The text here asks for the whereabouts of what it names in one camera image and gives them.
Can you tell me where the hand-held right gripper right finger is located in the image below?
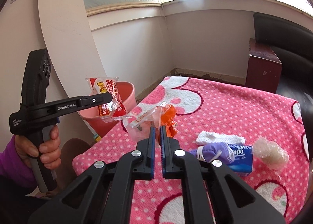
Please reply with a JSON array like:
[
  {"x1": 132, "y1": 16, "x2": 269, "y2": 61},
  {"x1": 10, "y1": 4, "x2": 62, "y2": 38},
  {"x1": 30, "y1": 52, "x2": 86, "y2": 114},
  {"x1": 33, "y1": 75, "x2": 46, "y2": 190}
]
[{"x1": 160, "y1": 126, "x2": 286, "y2": 224}]

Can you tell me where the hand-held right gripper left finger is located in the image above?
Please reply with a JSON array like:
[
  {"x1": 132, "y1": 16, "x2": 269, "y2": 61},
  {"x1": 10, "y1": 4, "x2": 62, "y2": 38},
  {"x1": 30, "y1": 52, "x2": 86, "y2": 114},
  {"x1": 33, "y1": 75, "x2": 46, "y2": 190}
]
[{"x1": 27, "y1": 126, "x2": 157, "y2": 224}]

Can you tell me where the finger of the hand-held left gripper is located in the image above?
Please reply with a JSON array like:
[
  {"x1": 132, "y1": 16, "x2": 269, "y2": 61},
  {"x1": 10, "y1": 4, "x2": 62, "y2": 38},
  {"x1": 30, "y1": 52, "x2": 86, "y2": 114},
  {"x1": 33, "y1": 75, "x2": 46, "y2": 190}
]
[{"x1": 79, "y1": 92, "x2": 114, "y2": 108}]

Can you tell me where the clear red label snack packet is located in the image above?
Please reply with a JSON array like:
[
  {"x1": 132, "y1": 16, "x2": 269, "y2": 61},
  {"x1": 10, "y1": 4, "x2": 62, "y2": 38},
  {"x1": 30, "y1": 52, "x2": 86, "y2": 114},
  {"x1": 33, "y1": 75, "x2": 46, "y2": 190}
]
[{"x1": 85, "y1": 76, "x2": 128, "y2": 123}]

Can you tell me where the pink plastic bucket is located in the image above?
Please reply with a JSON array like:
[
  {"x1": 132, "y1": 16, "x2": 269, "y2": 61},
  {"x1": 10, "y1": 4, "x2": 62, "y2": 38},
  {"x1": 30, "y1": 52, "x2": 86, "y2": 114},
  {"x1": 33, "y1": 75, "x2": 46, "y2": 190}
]
[{"x1": 79, "y1": 81, "x2": 136, "y2": 142}]

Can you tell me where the red and clear snack wrapper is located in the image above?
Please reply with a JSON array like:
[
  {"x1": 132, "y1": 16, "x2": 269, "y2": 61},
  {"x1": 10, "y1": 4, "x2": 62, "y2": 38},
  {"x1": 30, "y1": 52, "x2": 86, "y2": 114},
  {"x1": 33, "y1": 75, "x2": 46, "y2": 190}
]
[{"x1": 122, "y1": 102, "x2": 178, "y2": 142}]

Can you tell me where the purple face mask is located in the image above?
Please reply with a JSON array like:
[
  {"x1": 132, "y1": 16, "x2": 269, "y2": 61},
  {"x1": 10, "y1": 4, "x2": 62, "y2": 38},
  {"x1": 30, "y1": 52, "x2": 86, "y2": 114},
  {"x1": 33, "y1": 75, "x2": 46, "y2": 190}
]
[{"x1": 189, "y1": 142, "x2": 235, "y2": 166}]

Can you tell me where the white tissue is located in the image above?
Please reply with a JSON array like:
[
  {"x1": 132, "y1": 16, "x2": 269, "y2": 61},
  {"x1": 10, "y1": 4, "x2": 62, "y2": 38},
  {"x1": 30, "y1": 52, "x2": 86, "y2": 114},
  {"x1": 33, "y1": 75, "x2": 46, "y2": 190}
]
[{"x1": 196, "y1": 130, "x2": 246, "y2": 146}]

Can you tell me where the blue tissue pack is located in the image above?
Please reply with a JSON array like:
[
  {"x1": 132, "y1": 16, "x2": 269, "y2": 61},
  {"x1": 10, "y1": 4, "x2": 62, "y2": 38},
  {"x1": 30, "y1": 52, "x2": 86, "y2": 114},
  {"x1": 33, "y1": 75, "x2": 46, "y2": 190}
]
[{"x1": 226, "y1": 144, "x2": 253, "y2": 177}]

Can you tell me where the clear plastic bag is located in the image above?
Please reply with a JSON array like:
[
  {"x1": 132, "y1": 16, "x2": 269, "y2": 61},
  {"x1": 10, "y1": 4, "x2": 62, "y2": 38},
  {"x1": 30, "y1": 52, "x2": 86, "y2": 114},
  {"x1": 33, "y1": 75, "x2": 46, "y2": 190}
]
[{"x1": 253, "y1": 137, "x2": 290, "y2": 171}]

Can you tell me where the person's left forearm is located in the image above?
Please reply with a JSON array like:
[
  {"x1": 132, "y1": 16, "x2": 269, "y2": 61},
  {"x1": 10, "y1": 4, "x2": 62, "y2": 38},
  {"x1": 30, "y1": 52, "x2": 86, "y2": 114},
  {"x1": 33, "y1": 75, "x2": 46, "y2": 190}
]
[{"x1": 0, "y1": 137, "x2": 37, "y2": 190}]

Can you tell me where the person's left hand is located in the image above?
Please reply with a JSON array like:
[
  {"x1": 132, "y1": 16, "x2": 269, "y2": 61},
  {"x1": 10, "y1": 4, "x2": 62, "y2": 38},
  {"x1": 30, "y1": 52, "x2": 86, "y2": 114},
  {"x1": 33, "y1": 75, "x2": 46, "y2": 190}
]
[{"x1": 14, "y1": 125, "x2": 61, "y2": 171}]

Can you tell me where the pink dotted fleece blanket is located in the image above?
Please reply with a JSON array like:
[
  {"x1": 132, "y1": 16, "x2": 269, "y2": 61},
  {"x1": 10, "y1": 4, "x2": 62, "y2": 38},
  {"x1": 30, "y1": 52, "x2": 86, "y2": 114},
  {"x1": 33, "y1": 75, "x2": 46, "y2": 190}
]
[{"x1": 73, "y1": 76, "x2": 311, "y2": 224}]

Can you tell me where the person's dark clothing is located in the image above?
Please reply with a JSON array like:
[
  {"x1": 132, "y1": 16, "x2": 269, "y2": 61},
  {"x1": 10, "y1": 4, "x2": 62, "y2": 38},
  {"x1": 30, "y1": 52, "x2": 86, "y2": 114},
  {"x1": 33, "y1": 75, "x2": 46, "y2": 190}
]
[{"x1": 0, "y1": 175, "x2": 61, "y2": 224}]

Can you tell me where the dark red cabinet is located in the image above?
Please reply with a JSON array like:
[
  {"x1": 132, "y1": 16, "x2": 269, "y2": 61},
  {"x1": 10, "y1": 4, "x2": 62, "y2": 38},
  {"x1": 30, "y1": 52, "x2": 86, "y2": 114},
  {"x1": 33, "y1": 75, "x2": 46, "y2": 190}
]
[{"x1": 245, "y1": 38, "x2": 283, "y2": 93}]

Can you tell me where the black leather sofa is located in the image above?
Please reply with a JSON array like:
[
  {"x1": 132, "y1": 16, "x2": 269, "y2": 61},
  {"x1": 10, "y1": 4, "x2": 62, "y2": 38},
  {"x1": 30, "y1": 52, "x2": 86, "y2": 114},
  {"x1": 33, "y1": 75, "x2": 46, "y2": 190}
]
[{"x1": 253, "y1": 13, "x2": 313, "y2": 122}]

